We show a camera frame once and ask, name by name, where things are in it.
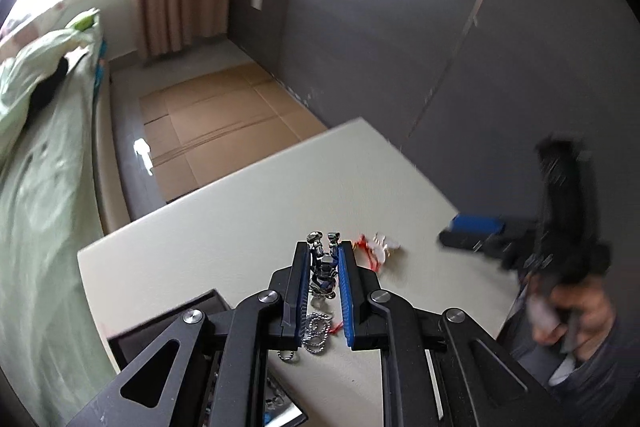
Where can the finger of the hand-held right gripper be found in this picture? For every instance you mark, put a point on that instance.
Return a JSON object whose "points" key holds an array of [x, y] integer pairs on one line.
{"points": [[475, 232]]}

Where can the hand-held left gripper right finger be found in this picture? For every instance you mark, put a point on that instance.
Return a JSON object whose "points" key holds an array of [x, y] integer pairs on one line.
{"points": [[346, 292]]}

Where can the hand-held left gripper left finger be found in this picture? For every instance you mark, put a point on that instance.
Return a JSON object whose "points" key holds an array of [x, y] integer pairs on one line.
{"points": [[300, 287]]}

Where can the black box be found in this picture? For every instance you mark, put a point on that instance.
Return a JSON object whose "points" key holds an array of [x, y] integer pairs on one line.
{"points": [[170, 312]]}

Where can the person's right forearm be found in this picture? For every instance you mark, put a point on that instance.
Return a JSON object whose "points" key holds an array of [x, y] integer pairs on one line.
{"points": [[602, 357]]}

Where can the person's right hand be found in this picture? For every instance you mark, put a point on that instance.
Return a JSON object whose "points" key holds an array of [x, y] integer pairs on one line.
{"points": [[580, 309]]}

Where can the white flower-shaped charm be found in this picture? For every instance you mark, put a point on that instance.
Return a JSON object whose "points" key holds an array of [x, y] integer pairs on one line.
{"points": [[385, 247]]}

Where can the white side table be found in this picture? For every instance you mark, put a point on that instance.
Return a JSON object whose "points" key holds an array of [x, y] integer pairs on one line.
{"points": [[280, 192]]}

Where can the flattened cardboard sheet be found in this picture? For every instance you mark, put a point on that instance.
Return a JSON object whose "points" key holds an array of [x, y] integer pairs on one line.
{"points": [[225, 122]]}

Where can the bed with green sheet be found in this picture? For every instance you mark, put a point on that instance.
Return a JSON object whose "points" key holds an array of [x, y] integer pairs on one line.
{"points": [[45, 217]]}

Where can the black item on bed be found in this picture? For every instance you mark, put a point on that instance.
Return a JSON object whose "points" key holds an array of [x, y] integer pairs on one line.
{"points": [[45, 89]]}

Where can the small green item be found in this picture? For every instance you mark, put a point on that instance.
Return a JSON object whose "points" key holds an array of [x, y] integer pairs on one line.
{"points": [[84, 20]]}

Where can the light green duvet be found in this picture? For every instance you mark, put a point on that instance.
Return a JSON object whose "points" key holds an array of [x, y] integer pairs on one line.
{"points": [[25, 77]]}

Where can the printed window seat cushion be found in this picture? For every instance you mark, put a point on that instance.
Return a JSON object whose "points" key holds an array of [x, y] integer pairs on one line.
{"points": [[60, 4]]}

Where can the white wall socket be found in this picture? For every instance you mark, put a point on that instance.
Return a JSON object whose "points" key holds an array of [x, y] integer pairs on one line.
{"points": [[256, 1]]}

